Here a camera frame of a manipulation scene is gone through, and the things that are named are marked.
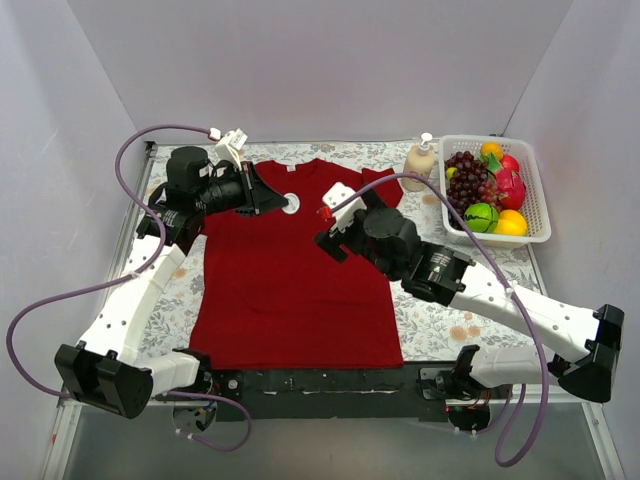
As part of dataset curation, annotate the round brooch badge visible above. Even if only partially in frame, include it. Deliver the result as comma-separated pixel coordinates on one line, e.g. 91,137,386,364
282,192,301,215

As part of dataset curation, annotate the red t-shirt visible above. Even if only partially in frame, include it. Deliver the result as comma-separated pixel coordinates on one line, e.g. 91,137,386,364
189,159,403,370

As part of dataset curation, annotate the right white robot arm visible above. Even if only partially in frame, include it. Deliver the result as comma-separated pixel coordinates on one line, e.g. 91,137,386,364
315,203,624,403

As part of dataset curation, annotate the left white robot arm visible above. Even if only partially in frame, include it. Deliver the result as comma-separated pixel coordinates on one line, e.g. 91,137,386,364
54,146,300,419

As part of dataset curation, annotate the yellow orange fruit bottom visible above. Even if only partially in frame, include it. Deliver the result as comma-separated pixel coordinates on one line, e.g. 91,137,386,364
493,210,528,236

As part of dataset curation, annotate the purple grape bunch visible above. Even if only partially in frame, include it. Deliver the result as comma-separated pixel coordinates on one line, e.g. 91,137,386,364
445,151,502,217

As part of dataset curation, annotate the beige pump soap bottle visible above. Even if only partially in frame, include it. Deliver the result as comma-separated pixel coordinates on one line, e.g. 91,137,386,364
401,132,436,192

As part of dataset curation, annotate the pink dragon fruit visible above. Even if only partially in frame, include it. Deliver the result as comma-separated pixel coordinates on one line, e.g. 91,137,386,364
494,169,527,210

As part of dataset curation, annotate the white plastic basket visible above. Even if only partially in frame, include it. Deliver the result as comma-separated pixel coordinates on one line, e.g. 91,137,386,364
437,134,552,248

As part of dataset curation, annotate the red apple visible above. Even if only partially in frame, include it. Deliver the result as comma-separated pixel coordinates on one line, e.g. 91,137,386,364
500,154,520,173

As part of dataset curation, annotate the orange fruit top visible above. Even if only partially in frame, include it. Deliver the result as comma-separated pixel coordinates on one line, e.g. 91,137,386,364
481,142,504,158

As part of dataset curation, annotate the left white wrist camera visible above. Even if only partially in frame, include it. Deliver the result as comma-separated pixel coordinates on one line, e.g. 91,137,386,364
208,127,248,167

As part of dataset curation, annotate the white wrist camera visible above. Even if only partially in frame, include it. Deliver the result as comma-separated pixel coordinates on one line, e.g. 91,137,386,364
208,127,248,167
318,182,367,235

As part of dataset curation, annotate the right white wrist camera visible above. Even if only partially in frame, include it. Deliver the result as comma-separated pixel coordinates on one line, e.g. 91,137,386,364
318,182,367,235

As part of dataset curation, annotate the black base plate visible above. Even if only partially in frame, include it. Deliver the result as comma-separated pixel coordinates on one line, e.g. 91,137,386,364
155,367,516,424

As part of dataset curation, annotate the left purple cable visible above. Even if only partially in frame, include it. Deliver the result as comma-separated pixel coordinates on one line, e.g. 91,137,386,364
5,124,253,453

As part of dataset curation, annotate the aluminium frame rail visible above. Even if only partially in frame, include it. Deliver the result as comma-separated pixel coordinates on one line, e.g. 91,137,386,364
58,363,601,407

